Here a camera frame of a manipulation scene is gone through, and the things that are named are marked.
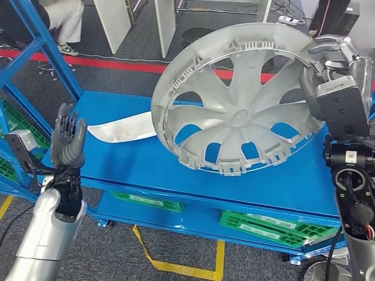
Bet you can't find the white desk panel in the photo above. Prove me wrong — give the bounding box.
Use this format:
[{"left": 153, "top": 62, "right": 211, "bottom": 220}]
[
  {"left": 154, "top": 0, "right": 176, "bottom": 58},
  {"left": 93, "top": 0, "right": 132, "bottom": 54},
  {"left": 256, "top": 0, "right": 271, "bottom": 23}
]

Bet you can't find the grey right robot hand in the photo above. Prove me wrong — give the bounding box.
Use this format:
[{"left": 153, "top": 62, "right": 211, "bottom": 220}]
[{"left": 299, "top": 34, "right": 373, "bottom": 121}]

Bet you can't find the green folded plastic crate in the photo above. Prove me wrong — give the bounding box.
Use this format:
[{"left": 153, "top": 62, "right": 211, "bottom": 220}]
[
  {"left": 219, "top": 209, "right": 340, "bottom": 249},
  {"left": 111, "top": 190, "right": 184, "bottom": 214},
  {"left": 0, "top": 97, "right": 51, "bottom": 183}
]

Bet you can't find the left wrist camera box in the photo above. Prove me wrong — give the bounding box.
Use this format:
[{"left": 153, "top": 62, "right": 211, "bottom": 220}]
[{"left": 4, "top": 129, "right": 54, "bottom": 175}]

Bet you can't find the black microwave oven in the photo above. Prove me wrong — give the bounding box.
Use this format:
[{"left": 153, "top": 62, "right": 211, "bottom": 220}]
[{"left": 341, "top": 2, "right": 361, "bottom": 36}]

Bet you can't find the grey plastic wheel cover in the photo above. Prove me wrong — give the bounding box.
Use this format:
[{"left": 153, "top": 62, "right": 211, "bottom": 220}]
[{"left": 150, "top": 22, "right": 329, "bottom": 177}]

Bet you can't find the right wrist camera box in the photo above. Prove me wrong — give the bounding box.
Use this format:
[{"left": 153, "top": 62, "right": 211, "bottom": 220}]
[{"left": 316, "top": 76, "right": 370, "bottom": 138}]

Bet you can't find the black cable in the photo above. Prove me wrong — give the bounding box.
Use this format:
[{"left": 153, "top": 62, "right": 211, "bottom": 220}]
[
  {"left": 0, "top": 203, "right": 36, "bottom": 247},
  {"left": 325, "top": 227, "right": 343, "bottom": 281}
]

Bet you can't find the blue metal shelf rack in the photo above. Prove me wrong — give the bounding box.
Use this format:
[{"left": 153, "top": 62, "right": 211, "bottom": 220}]
[
  {"left": 8, "top": 0, "right": 375, "bottom": 266},
  {"left": 0, "top": 39, "right": 54, "bottom": 203}
]

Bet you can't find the white curved plastic part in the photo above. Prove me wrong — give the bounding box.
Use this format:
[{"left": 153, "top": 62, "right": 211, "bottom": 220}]
[{"left": 87, "top": 111, "right": 157, "bottom": 144}]

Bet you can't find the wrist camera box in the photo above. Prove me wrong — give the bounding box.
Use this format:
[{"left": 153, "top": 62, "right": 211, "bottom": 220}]
[
  {"left": 4, "top": 129, "right": 54, "bottom": 175},
  {"left": 316, "top": 76, "right": 370, "bottom": 138}
]

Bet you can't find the white power strip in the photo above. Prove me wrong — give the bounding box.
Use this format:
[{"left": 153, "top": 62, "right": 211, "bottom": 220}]
[{"left": 277, "top": 15, "right": 305, "bottom": 26}]

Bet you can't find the person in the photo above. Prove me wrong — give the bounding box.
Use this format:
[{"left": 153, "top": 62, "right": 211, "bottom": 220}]
[
  {"left": 308, "top": 0, "right": 352, "bottom": 37},
  {"left": 38, "top": 0, "right": 85, "bottom": 57}
]

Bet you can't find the yellow floor tape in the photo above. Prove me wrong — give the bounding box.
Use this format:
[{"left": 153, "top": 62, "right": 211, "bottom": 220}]
[
  {"left": 0, "top": 195, "right": 14, "bottom": 222},
  {"left": 132, "top": 225, "right": 225, "bottom": 281}
]

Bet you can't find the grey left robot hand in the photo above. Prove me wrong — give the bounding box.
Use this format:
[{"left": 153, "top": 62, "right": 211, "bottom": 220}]
[{"left": 50, "top": 102, "right": 88, "bottom": 169}]

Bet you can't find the chrome round stool base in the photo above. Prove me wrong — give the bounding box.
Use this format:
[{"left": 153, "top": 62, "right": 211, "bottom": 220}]
[{"left": 302, "top": 248, "right": 351, "bottom": 281}]

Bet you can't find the black round stool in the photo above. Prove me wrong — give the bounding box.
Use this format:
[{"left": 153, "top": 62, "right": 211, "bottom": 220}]
[
  {"left": 180, "top": 27, "right": 215, "bottom": 49},
  {"left": 36, "top": 60, "right": 77, "bottom": 81}
]

